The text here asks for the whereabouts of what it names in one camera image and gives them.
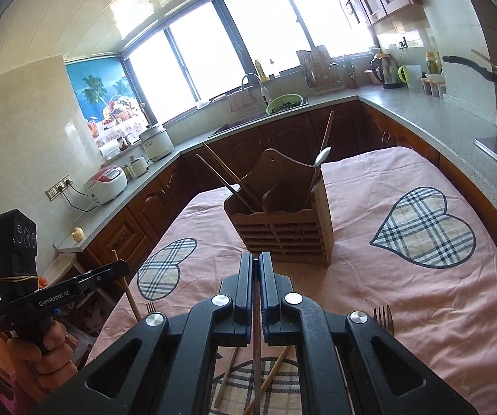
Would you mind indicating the yellow-lidded jar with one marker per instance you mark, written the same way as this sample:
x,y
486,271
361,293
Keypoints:
x,y
432,62

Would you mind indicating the black wok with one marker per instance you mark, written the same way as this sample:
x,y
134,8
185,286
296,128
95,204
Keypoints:
x,y
464,62

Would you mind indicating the grey kitchen countertop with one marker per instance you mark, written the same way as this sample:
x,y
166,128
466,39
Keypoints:
x,y
425,112

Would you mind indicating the white electric cooker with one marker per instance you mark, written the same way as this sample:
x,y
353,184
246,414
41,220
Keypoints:
x,y
157,142

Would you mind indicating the kitchen window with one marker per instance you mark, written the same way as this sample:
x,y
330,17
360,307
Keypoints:
x,y
214,52

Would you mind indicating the spice jar set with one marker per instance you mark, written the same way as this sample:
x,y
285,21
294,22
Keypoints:
x,y
432,86

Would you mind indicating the green basin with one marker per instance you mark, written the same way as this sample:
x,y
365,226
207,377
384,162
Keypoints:
x,y
285,104

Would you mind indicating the kitchen sink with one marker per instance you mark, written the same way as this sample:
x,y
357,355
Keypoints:
x,y
240,123

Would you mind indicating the yellow apple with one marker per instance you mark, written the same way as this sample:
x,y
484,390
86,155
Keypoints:
x,y
77,234

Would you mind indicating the small white cooker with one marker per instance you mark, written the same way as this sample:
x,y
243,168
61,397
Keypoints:
x,y
136,167

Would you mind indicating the wooden utensil holder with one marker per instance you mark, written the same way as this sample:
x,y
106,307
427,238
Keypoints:
x,y
283,233

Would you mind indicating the metal spoon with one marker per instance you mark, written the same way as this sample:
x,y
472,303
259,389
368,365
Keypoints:
x,y
323,157

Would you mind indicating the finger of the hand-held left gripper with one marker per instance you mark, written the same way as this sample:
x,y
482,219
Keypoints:
x,y
106,273

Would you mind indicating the pink plaid-heart tablecloth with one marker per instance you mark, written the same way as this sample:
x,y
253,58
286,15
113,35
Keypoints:
x,y
361,268

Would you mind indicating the large metal fork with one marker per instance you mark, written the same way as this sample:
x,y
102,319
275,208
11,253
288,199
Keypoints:
x,y
382,324

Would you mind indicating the green cup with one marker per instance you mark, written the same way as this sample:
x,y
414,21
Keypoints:
x,y
402,73

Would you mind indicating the palm tree wall poster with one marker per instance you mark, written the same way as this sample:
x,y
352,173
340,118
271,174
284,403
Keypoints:
x,y
97,86

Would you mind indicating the yellow bottle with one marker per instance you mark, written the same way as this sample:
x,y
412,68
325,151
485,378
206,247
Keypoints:
x,y
259,70

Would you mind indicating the wall plug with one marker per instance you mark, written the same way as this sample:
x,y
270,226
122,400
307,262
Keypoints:
x,y
402,44

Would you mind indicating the white plastic container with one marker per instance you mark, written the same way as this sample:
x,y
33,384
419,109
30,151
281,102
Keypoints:
x,y
415,78

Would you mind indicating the red and white rice cooker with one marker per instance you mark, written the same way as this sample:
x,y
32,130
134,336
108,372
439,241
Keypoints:
x,y
106,186

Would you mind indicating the paper towel roll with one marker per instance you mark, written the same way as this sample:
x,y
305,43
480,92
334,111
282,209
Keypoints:
x,y
110,150

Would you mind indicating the small metal fork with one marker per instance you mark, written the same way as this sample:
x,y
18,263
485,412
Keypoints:
x,y
151,310

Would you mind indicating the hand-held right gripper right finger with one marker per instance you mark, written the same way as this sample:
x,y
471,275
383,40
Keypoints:
x,y
267,294

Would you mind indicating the person's left hand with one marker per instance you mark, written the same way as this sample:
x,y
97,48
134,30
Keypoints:
x,y
56,354

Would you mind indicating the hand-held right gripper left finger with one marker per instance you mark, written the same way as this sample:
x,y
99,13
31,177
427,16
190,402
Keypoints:
x,y
246,294

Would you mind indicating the hanging dish cloth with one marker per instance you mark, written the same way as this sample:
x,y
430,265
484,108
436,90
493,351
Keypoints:
x,y
242,102

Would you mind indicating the metal dish rack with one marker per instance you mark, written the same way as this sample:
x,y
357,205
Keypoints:
x,y
332,83

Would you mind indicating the wooden knife rack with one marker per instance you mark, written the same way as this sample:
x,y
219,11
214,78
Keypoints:
x,y
313,62

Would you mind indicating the wall power outlet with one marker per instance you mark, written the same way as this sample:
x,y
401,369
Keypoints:
x,y
58,186

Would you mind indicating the steel electric kettle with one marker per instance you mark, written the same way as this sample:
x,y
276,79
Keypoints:
x,y
384,71

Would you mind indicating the dark knife block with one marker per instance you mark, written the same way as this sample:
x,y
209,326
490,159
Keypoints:
x,y
349,70

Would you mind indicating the chrome faucet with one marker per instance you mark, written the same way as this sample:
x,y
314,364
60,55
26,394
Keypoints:
x,y
264,93

